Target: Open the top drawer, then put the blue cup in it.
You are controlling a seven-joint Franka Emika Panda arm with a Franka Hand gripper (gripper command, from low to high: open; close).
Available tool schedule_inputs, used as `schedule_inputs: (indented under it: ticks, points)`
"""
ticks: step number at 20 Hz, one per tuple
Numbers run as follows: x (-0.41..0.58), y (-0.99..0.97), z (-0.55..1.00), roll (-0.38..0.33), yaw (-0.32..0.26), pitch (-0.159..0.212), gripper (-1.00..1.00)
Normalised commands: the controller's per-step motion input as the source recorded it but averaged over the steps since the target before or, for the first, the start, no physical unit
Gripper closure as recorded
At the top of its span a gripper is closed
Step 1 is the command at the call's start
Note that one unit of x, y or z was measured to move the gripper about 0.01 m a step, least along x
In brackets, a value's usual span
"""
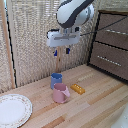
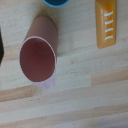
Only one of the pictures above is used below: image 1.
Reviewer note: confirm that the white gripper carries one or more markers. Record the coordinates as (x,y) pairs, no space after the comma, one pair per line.
(63,38)

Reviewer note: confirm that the blue cup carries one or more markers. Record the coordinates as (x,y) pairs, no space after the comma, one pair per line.
(56,80)

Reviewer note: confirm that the wide bamboo screen panel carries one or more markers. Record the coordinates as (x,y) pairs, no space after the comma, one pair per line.
(33,40)

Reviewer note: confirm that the yellow rectangular block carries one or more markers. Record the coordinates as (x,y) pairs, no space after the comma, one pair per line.
(77,88)

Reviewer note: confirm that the pink mug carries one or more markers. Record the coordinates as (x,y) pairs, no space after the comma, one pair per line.
(60,93)

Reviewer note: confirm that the white floral rim plate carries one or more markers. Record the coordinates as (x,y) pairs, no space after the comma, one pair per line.
(13,110)

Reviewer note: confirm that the pale grey rounded object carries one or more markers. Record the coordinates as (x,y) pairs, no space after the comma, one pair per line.
(120,118)

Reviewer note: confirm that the wooden screen post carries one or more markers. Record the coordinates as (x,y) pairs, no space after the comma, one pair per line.
(59,60)
(7,43)

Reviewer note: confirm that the dark drawer cabinet frame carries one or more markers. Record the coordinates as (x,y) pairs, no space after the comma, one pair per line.
(96,15)

